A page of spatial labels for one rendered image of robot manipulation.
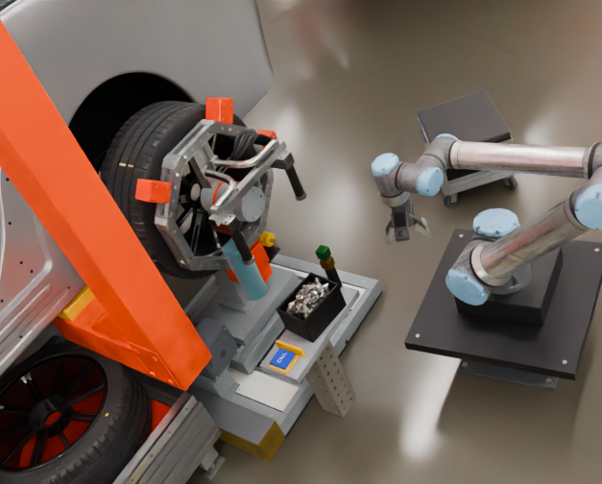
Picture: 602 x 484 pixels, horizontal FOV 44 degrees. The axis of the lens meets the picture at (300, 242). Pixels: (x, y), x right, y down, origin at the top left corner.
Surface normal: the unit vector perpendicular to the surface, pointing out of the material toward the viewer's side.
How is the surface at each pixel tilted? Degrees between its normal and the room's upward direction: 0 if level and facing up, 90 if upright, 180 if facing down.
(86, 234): 90
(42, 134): 90
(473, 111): 0
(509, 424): 0
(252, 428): 0
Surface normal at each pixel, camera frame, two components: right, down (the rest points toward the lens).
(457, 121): -0.30, -0.70
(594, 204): -0.50, 0.61
